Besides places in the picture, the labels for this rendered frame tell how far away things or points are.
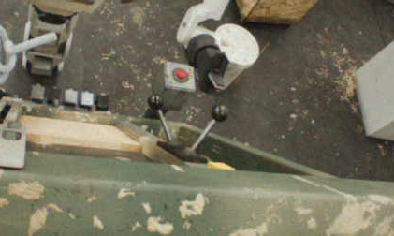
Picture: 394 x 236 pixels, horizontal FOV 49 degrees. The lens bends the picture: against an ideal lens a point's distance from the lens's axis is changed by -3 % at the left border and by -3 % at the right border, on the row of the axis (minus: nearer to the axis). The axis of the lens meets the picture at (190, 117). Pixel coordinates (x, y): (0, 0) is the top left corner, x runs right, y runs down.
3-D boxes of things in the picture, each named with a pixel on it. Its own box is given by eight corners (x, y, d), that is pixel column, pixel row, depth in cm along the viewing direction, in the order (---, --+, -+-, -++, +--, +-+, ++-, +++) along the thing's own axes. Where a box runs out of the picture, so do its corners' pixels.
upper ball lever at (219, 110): (190, 162, 92) (227, 110, 94) (197, 166, 89) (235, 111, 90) (176, 151, 91) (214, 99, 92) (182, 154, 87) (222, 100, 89)
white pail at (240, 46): (233, 62, 310) (267, 21, 271) (236, 99, 296) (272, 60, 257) (191, 52, 299) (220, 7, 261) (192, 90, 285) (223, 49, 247)
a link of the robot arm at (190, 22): (205, 54, 133) (226, 15, 127) (179, 45, 129) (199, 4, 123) (199, 46, 138) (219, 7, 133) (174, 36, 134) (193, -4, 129)
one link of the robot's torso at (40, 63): (24, 49, 228) (27, 11, 185) (63, 54, 235) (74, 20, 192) (21, 77, 225) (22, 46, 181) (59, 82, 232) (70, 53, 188)
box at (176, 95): (178, 87, 189) (194, 65, 174) (179, 112, 183) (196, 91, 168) (151, 83, 184) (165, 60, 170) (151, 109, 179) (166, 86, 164)
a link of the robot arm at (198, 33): (229, 45, 127) (219, 27, 136) (197, 33, 123) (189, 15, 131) (211, 77, 133) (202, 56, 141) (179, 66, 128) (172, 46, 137)
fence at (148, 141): (127, 133, 156) (129, 121, 155) (257, 218, 67) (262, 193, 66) (113, 131, 154) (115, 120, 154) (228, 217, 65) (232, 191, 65)
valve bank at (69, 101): (109, 111, 192) (124, 83, 172) (109, 141, 185) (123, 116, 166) (-11, 96, 175) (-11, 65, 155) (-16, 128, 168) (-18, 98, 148)
